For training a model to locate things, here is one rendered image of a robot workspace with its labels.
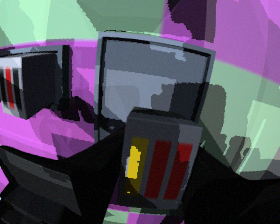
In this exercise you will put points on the dark grey flat panel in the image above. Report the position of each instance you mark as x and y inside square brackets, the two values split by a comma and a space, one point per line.
[273, 171]

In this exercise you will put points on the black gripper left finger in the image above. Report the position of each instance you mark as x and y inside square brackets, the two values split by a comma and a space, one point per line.
[83, 183]

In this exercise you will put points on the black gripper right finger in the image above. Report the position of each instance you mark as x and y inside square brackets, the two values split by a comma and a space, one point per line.
[217, 195]

